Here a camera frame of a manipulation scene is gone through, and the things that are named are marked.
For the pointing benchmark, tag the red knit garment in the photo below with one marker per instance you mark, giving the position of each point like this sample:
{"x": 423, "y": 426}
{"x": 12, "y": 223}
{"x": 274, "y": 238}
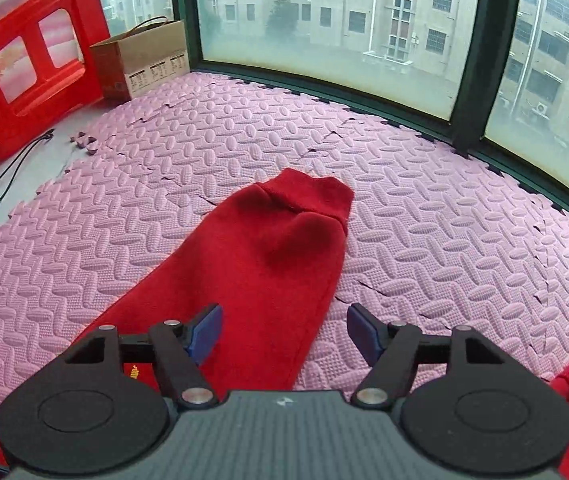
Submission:
{"x": 272, "y": 256}

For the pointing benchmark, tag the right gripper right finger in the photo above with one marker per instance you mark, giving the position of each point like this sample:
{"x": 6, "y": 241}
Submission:
{"x": 459, "y": 399}

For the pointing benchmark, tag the dark green window frame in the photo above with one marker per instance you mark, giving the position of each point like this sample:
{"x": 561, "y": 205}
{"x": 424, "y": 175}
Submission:
{"x": 464, "y": 129}

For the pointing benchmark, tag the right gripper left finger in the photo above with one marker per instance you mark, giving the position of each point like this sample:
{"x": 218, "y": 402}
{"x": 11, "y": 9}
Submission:
{"x": 109, "y": 398}

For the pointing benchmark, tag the brown cardboard box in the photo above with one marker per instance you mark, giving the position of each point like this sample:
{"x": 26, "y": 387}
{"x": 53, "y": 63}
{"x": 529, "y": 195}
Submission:
{"x": 130, "y": 64}

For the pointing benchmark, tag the red plastic stool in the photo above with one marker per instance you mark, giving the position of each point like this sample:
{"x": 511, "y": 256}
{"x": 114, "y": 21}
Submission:
{"x": 46, "y": 69}

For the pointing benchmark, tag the pink foam floor mat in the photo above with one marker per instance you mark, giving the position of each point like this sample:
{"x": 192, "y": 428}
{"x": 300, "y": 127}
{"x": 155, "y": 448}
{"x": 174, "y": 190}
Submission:
{"x": 435, "y": 239}

